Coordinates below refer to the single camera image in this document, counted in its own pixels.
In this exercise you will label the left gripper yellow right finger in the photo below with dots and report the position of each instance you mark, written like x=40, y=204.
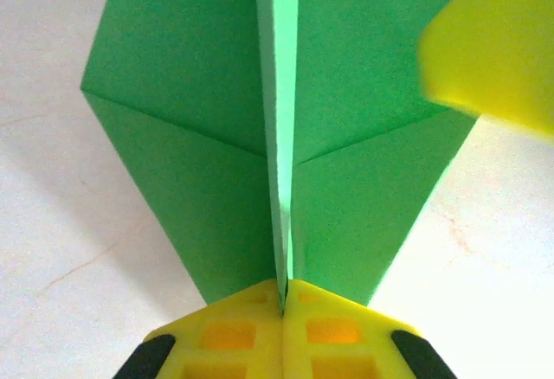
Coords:
x=337, y=344

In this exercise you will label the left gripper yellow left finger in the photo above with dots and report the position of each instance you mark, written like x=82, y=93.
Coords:
x=225, y=344

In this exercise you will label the green paper sheet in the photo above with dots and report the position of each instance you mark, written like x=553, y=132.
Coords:
x=173, y=93

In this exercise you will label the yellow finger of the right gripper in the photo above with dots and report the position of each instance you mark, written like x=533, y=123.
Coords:
x=497, y=50

